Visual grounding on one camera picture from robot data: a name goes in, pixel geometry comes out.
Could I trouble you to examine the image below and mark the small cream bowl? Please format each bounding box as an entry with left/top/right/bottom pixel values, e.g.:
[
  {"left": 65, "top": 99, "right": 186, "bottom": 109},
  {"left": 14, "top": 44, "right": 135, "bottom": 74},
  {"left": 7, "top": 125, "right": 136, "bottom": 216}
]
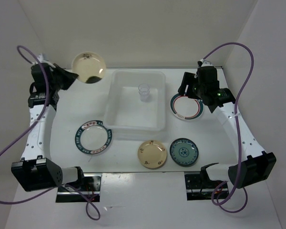
[{"left": 71, "top": 52, "right": 107, "bottom": 84}]

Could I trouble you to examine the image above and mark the clear plastic cup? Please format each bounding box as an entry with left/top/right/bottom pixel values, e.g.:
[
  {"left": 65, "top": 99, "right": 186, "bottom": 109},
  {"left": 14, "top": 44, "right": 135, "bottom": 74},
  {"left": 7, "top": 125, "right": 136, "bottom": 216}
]
[{"left": 138, "top": 83, "right": 150, "bottom": 101}]

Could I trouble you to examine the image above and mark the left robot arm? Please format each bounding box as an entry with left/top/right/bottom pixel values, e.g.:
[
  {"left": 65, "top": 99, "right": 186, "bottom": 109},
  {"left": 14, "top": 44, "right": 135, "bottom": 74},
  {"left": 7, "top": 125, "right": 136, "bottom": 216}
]
[{"left": 11, "top": 63, "right": 86, "bottom": 192}]

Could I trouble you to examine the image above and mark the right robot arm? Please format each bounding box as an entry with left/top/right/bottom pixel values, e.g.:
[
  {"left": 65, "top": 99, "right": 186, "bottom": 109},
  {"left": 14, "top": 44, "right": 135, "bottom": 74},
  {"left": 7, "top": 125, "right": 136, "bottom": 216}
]
[{"left": 178, "top": 67, "right": 276, "bottom": 189}]

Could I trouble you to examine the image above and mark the clear plastic bin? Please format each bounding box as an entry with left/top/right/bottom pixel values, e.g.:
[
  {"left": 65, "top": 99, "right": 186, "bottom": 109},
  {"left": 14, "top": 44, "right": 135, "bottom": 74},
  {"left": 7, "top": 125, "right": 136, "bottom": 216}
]
[{"left": 103, "top": 70, "right": 166, "bottom": 132}]

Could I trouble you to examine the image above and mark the green red striped white plate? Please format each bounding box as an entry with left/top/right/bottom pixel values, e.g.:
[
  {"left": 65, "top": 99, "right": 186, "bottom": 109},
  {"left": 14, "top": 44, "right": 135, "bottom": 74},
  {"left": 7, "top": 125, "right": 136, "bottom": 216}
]
[{"left": 170, "top": 94, "right": 204, "bottom": 121}]

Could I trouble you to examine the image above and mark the dark green rimmed white plate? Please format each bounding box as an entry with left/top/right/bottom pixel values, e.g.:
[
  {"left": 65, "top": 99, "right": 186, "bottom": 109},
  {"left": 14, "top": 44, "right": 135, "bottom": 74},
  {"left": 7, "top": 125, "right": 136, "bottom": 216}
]
[{"left": 74, "top": 120, "right": 112, "bottom": 155}]

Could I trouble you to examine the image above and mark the blue patterned plate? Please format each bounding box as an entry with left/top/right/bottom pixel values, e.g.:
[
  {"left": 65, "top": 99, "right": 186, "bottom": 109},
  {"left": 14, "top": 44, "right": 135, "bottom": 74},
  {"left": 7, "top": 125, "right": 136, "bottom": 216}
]
[{"left": 169, "top": 138, "right": 199, "bottom": 167}]

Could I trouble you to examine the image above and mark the cream patterned plate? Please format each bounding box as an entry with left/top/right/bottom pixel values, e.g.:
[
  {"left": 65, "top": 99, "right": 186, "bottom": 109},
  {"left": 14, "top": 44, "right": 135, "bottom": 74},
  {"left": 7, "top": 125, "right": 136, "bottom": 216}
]
[{"left": 137, "top": 140, "right": 167, "bottom": 169}]

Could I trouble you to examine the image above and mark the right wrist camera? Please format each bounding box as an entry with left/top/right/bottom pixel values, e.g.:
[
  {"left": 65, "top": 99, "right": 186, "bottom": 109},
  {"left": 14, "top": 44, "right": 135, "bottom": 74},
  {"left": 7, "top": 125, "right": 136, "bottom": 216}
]
[{"left": 196, "top": 59, "right": 217, "bottom": 83}]

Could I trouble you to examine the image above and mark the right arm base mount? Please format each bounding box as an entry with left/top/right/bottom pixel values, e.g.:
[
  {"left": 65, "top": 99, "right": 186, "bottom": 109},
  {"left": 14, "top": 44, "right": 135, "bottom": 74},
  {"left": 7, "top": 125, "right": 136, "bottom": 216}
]
[{"left": 184, "top": 172, "right": 222, "bottom": 201}]

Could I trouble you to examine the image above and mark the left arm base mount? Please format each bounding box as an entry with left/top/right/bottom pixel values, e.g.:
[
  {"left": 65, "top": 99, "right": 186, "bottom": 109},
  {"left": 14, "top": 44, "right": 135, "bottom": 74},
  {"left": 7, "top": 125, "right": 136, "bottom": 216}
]
[{"left": 55, "top": 173, "right": 102, "bottom": 203}]

